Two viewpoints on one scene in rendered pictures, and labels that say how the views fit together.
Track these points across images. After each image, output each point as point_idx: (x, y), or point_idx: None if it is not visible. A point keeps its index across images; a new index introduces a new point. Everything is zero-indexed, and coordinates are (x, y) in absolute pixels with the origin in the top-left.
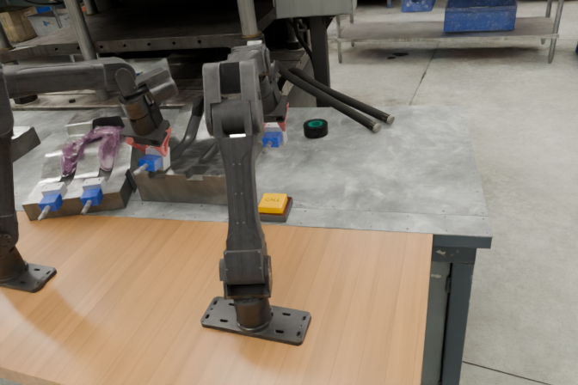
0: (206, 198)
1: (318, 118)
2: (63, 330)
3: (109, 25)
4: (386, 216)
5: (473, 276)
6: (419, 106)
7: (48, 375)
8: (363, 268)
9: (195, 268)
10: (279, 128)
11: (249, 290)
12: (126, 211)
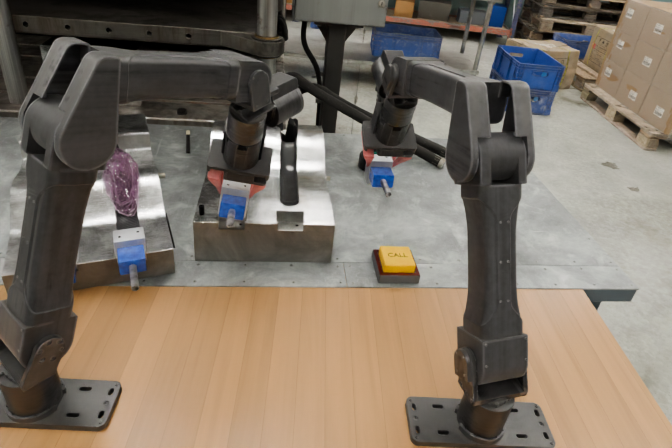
0: (299, 254)
1: (361, 147)
2: None
3: None
4: (523, 270)
5: None
6: None
7: None
8: (546, 337)
9: (345, 358)
10: (388, 163)
11: (499, 389)
12: (181, 278)
